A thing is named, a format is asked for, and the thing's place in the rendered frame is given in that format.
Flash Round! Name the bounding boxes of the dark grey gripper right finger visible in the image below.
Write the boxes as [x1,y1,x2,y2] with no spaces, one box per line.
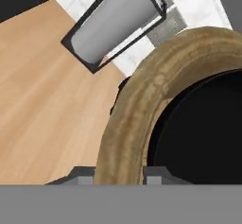
[142,166,192,186]

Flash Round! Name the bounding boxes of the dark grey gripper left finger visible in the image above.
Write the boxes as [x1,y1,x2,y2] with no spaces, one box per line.
[46,165,96,186]

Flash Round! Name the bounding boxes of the brown bowl with black inside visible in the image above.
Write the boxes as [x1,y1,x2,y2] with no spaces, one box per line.
[93,26,242,186]

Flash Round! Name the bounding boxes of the grey paper towel roll holder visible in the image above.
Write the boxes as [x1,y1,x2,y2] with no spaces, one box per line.
[60,0,168,75]

